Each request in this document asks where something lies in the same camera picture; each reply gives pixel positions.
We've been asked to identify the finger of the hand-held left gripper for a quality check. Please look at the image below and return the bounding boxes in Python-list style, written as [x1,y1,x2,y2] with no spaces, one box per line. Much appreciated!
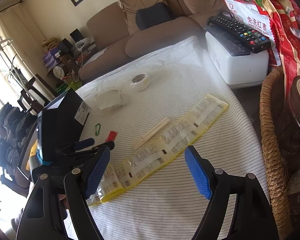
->
[64,141,115,159]
[55,137,95,155]

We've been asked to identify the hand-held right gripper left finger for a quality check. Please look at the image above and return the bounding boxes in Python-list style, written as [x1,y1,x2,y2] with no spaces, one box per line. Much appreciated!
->
[16,144,111,240]

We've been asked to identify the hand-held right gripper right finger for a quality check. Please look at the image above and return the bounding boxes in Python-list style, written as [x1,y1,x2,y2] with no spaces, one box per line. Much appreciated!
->
[184,145,278,240]

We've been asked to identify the black storage box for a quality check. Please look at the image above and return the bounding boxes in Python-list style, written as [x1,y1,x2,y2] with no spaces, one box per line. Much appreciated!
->
[44,89,91,140]

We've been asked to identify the cream chopstick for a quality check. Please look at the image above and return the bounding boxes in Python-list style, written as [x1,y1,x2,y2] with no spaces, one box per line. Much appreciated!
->
[132,120,171,151]
[139,118,169,143]

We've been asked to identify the clear plastic bag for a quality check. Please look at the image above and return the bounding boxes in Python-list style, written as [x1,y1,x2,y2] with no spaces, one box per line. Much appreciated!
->
[92,88,128,111]

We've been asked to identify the yellow sachet strip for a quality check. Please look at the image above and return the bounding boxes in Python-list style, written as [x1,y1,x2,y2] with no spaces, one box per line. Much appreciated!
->
[86,94,231,207]

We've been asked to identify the white tape roll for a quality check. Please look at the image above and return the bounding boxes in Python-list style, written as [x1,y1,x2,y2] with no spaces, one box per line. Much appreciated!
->
[131,72,151,90]

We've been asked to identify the dark wooden chair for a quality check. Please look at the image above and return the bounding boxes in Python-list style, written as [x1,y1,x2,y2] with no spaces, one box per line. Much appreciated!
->
[17,74,56,114]

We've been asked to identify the pile of clothing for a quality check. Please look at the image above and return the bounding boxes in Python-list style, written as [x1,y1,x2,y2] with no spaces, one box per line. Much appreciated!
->
[0,102,38,180]

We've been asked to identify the round tin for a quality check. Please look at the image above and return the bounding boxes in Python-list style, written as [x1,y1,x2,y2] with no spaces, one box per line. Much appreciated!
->
[52,64,67,80]

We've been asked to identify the stack of purple boxes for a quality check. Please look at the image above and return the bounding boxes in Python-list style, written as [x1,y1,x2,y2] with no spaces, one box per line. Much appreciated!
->
[42,49,61,68]

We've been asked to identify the white striped table cloth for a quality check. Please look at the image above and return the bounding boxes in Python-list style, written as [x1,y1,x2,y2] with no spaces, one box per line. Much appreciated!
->
[62,35,272,240]

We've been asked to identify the wicker basket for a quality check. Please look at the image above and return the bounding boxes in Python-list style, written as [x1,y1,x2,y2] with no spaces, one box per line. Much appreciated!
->
[260,66,300,240]

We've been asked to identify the black speaker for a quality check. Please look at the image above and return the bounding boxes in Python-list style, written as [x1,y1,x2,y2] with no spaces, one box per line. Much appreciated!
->
[70,29,82,43]
[58,39,71,54]

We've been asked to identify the white paper sheet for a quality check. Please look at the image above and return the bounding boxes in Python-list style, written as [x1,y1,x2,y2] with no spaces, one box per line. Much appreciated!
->
[84,47,107,63]

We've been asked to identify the white desk lamp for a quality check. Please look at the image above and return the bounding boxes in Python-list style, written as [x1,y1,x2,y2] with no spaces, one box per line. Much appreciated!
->
[74,37,93,56]

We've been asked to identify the brown sofa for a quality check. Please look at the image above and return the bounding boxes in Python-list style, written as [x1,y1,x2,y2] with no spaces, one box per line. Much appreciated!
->
[79,0,232,81]

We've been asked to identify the white coat stand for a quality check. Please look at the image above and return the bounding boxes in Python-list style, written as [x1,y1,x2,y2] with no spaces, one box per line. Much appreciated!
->
[0,36,23,85]

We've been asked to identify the cream curtain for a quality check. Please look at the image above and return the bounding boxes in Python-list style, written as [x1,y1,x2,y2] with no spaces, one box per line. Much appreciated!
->
[0,5,45,105]

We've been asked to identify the white plastic appliance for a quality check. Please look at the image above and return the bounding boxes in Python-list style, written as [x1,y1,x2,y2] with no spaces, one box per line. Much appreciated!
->
[205,25,270,88]

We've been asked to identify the brown round jar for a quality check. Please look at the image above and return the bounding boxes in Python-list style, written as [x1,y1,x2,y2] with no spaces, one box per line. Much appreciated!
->
[274,76,300,157]

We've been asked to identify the dark grey flat remote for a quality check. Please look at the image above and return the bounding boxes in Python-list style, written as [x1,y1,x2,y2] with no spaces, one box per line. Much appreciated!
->
[207,26,251,57]

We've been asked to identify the navy lumbar pillow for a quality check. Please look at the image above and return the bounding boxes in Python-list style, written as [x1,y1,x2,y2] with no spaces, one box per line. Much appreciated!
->
[136,2,176,30]

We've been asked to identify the tan sofa cushion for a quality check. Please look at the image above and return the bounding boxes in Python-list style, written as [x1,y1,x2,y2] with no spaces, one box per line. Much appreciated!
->
[117,0,166,36]

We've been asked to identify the black remote control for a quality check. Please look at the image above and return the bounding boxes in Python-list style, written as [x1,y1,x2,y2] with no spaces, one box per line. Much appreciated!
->
[208,14,271,53]

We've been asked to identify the red and white snack bag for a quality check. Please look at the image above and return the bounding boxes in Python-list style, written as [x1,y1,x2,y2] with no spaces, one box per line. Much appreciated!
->
[219,0,274,46]

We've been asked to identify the red patterned packaging bag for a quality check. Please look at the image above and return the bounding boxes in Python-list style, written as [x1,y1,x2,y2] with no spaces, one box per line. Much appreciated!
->
[262,0,300,80]

